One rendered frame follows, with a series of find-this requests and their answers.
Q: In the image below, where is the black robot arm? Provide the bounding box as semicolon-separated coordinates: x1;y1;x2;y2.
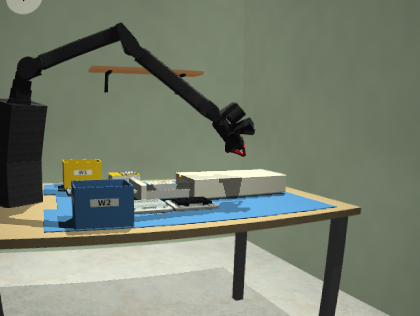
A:
8;22;255;145

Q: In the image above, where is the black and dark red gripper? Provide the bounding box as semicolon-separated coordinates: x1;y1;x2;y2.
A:
220;126;246;157

